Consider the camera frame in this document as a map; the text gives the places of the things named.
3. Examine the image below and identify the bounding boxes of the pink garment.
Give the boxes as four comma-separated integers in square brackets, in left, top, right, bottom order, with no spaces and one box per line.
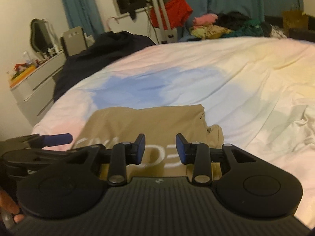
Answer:
[193,13,218,29]

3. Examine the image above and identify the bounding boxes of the beige patterned garment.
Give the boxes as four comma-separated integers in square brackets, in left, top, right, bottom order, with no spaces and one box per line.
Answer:
[190,25,233,40]

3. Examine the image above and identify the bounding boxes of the brown paper bag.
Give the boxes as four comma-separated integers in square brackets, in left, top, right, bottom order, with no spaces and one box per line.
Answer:
[282,10,309,30]

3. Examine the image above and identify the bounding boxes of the green garment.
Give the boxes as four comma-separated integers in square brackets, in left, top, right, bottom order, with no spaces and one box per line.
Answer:
[221,19,272,38]

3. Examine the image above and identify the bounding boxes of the person's left hand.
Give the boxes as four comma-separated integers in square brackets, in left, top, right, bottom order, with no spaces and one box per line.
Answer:
[0,188,25,223]

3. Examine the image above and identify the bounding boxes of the grey tripod stand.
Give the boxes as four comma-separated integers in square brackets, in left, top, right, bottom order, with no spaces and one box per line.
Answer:
[145,0,176,44]

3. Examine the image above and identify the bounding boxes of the red garment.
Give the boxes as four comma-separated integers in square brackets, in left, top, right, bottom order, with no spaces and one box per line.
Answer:
[150,0,193,30]

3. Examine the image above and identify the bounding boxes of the blue left curtain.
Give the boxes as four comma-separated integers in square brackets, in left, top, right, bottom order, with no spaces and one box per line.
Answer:
[62,0,105,37]

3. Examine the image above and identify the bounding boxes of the black white patterned garment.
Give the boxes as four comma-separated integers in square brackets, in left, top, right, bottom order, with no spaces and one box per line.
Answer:
[270,26,287,39]

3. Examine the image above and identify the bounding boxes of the grey chair back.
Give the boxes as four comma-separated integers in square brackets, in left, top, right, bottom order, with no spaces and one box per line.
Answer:
[60,27,88,58]

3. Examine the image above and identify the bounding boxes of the pastel bed duvet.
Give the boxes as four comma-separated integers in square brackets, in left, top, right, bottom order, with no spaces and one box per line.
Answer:
[32,37,314,227]

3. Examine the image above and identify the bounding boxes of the black garment on pile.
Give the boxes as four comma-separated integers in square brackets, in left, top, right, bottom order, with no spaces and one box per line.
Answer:
[214,11,251,30]

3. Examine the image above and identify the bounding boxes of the black framed mirror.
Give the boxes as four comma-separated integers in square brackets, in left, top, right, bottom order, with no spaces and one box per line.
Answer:
[30,19,59,57]

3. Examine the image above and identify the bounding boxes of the white dresser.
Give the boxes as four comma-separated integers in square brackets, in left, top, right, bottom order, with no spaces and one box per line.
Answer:
[11,52,66,126]

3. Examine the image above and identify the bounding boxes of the orange items on dresser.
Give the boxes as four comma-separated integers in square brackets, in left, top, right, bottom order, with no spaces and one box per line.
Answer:
[7,63,36,88]

